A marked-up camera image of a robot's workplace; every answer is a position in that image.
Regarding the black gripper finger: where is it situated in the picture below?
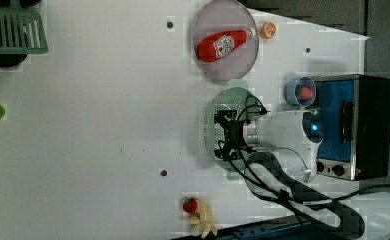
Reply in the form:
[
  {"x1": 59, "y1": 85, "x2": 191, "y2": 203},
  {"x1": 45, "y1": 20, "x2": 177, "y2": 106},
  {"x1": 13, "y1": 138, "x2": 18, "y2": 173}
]
[
  {"x1": 214, "y1": 110, "x2": 237, "y2": 124},
  {"x1": 214, "y1": 149, "x2": 240, "y2": 161}
]

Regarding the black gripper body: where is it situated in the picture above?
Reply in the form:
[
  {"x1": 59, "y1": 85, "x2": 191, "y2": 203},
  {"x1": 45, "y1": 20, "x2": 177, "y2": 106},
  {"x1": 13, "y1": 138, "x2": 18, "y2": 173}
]
[{"x1": 225, "y1": 119, "x2": 247, "y2": 148}]

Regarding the green plastic strainer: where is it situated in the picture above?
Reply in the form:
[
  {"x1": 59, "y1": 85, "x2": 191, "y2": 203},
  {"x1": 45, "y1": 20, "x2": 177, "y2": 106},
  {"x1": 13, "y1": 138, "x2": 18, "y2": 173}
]
[{"x1": 204, "y1": 80, "x2": 267, "y2": 173}]

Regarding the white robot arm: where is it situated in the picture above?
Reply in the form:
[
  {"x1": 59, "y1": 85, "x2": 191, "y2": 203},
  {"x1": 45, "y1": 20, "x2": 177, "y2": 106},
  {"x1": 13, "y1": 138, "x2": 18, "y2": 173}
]
[{"x1": 213, "y1": 109, "x2": 390, "y2": 240}]

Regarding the red strawberry toy on table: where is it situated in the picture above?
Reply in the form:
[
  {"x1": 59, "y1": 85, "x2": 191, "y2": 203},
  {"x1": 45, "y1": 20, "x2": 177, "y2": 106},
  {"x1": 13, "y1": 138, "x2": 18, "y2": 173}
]
[{"x1": 182, "y1": 198, "x2": 198, "y2": 214}]

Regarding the red ketchup bottle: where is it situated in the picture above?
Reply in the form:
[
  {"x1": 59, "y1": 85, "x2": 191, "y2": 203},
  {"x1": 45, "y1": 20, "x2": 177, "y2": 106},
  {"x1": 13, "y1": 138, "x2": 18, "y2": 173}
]
[{"x1": 197, "y1": 28, "x2": 256, "y2": 63}]

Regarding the blue bowl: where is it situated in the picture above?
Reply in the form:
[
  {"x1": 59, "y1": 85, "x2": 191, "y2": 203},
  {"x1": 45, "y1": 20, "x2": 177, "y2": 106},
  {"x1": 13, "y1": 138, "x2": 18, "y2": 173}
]
[{"x1": 285, "y1": 77, "x2": 316, "y2": 107}]

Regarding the beige plush toy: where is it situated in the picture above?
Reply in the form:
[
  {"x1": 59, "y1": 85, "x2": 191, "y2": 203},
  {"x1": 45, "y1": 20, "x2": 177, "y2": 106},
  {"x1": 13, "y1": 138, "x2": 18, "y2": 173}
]
[{"x1": 189, "y1": 199, "x2": 218, "y2": 239}]

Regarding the red strawberry toy in bowl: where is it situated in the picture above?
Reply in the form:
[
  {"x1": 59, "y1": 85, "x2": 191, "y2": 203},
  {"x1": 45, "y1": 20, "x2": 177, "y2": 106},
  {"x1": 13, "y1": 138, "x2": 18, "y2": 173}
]
[{"x1": 297, "y1": 87, "x2": 314, "y2": 101}]

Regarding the orange slice toy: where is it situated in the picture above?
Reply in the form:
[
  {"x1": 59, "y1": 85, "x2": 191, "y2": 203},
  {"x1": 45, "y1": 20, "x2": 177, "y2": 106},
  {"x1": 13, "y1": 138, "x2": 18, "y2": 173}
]
[{"x1": 260, "y1": 22, "x2": 277, "y2": 40}]

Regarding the grey round plate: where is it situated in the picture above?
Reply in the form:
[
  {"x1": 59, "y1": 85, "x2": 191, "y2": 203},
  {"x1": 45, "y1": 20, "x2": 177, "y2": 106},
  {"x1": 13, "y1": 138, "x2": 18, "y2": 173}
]
[{"x1": 192, "y1": 0, "x2": 259, "y2": 83}]

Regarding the blue bin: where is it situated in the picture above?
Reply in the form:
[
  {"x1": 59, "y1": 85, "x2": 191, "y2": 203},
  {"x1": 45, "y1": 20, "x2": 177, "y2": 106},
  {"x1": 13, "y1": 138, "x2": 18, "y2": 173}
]
[{"x1": 169, "y1": 213, "x2": 351, "y2": 240}]

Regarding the black toaster oven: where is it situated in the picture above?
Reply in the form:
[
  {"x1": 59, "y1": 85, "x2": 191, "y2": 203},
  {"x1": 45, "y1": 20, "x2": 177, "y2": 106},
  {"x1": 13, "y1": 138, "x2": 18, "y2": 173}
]
[{"x1": 312, "y1": 74, "x2": 390, "y2": 181}]

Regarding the green slotted spatula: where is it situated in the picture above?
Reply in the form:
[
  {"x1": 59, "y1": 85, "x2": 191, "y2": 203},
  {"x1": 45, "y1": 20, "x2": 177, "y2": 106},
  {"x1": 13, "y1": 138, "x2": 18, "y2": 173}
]
[{"x1": 0, "y1": 0, "x2": 49, "y2": 55}]

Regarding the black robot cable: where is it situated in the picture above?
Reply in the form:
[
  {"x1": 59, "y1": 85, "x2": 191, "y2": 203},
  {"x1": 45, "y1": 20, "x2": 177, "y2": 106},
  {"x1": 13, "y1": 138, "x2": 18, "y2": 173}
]
[{"x1": 216, "y1": 95, "x2": 390, "y2": 240}]

